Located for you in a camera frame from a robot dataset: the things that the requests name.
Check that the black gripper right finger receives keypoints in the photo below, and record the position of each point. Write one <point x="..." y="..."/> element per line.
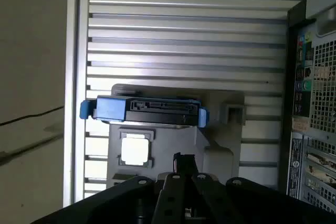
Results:
<point x="207" y="195"/>

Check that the grey plastic parts rack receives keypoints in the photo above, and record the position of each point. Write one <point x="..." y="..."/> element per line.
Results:
<point x="183" y="140"/>

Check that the dark grey PC case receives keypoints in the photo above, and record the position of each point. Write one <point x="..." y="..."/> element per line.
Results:
<point x="323" y="90"/>

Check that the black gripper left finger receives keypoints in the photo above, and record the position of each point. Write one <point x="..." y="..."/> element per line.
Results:
<point x="168" y="197"/>

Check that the hard disk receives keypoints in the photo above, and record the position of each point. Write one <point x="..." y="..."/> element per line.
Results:
<point x="147" y="112"/>

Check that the silver CPU chip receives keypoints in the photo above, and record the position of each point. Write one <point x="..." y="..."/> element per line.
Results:
<point x="135" y="150"/>

